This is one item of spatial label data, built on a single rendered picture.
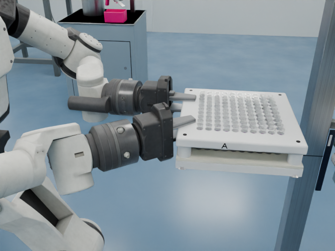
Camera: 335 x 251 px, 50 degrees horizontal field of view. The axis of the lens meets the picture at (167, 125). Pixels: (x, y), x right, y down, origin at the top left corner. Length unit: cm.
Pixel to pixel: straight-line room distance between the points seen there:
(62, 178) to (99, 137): 9
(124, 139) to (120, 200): 155
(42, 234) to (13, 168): 50
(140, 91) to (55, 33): 37
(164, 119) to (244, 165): 18
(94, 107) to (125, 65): 219
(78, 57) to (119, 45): 188
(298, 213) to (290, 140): 50
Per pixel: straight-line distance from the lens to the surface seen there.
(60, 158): 65
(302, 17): 576
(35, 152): 59
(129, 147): 65
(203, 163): 71
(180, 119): 73
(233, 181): 236
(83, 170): 65
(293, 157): 72
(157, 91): 82
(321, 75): 96
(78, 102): 86
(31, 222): 101
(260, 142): 69
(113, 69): 306
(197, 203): 216
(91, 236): 111
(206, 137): 69
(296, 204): 116
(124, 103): 84
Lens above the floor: 142
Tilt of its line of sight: 29 degrees down
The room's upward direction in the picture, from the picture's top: straight up
